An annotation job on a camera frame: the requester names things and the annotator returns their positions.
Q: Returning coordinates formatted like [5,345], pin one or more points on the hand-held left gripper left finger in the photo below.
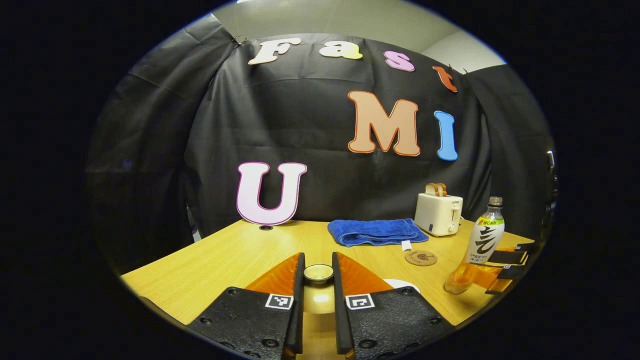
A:
[300,320]

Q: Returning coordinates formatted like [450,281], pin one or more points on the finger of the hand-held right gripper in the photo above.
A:
[510,272]
[507,256]

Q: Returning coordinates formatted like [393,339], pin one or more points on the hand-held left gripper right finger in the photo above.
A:
[340,320]

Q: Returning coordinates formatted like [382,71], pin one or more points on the clear water bottle striped label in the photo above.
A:
[485,235]

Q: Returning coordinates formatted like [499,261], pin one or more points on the round cork coaster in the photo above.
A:
[421,258]

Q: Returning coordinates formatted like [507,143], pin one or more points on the cream white toaster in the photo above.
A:
[437,215]

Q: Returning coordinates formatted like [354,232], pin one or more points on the toast bread slice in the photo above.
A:
[431,190]
[443,190]

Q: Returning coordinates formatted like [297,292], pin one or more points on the folded blue towel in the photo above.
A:
[375,231]

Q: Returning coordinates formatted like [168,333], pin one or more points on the black backdrop cloth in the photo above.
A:
[300,125]

